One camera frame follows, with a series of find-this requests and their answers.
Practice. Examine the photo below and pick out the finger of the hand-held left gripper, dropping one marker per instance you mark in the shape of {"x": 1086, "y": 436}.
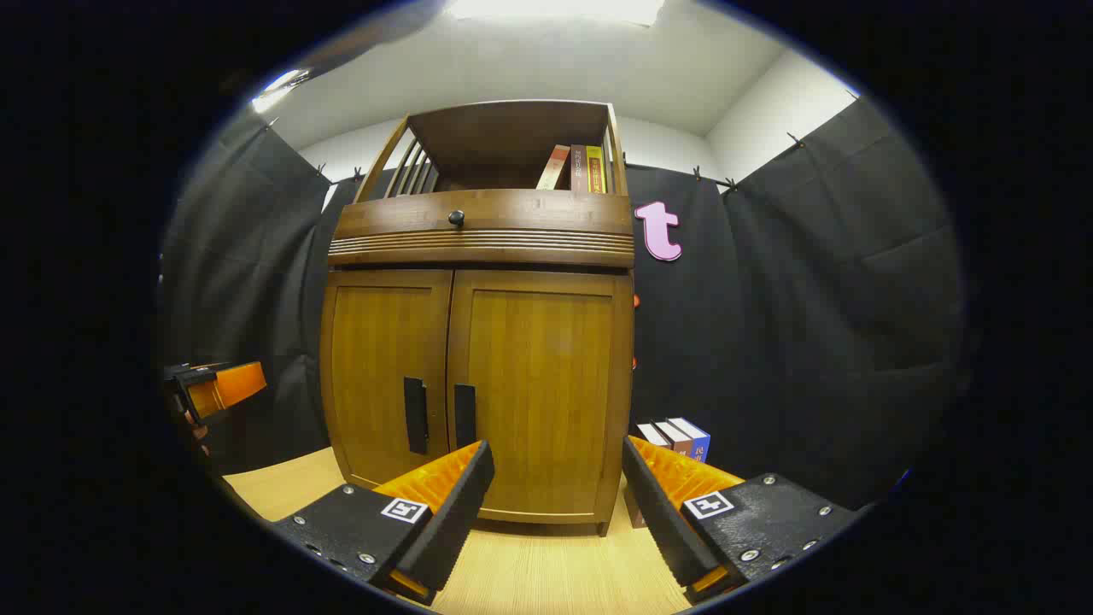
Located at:
{"x": 230, "y": 386}

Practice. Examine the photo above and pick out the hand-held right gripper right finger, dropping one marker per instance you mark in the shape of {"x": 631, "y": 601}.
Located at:
{"x": 662, "y": 521}

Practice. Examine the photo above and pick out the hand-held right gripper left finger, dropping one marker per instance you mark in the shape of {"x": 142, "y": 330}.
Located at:
{"x": 452, "y": 521}

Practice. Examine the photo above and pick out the wooden cabinet door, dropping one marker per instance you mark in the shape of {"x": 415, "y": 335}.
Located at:
{"x": 546, "y": 367}
{"x": 367, "y": 359}

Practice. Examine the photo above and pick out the wooden double-door shoe cabinet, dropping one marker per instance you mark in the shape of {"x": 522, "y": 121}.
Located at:
{"x": 478, "y": 252}

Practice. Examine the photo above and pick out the wooden cabinet drawer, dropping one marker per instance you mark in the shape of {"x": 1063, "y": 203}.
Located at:
{"x": 529, "y": 212}

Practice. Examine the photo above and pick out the light brown book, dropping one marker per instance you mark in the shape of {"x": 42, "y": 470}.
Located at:
{"x": 675, "y": 436}

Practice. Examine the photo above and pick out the dark brown book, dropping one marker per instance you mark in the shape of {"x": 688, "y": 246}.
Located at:
{"x": 651, "y": 434}

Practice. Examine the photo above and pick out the blue book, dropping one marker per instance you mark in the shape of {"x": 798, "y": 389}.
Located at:
{"x": 693, "y": 437}

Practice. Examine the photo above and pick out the black backdrop cloth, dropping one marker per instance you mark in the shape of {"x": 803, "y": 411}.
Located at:
{"x": 811, "y": 342}

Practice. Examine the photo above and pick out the ceiling light strip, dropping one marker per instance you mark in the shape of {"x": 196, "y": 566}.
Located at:
{"x": 277, "y": 90}

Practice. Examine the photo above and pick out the reddish brown thin book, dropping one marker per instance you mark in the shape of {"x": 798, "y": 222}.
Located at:
{"x": 578, "y": 169}

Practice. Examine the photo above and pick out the ceiling light panel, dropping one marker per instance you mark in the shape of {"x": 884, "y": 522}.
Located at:
{"x": 555, "y": 8}

